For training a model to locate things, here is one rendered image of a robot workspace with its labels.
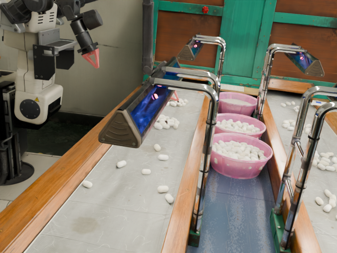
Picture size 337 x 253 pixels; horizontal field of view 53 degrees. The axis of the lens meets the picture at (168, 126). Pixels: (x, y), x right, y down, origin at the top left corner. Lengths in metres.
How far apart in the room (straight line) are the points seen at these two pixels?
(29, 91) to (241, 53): 1.34
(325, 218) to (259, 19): 1.49
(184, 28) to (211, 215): 1.50
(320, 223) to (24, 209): 0.81
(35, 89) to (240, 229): 1.16
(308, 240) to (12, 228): 0.72
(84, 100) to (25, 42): 1.79
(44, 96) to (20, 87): 0.12
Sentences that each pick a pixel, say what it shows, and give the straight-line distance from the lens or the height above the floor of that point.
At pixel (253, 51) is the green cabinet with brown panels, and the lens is 2.33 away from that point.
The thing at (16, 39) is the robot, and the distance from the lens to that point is 1.77.
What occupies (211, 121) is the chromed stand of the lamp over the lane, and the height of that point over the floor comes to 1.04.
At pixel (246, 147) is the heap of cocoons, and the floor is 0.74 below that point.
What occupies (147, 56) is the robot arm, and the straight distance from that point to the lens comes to 1.87.
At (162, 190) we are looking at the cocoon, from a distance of 1.05.
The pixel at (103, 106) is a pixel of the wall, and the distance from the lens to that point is 3.42.
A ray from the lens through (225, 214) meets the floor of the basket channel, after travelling 1.13.
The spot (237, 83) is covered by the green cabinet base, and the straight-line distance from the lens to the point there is 2.35.
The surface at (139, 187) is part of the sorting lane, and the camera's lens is 1.07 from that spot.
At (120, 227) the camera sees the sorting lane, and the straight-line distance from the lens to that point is 0.91.
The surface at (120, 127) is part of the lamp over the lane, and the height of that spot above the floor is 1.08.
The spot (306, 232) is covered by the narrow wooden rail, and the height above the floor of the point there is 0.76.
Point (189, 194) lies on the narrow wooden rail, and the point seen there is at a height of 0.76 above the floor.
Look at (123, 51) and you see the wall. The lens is 3.24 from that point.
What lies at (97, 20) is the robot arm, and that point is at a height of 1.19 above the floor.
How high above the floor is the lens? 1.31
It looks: 21 degrees down
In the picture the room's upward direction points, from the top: 6 degrees clockwise
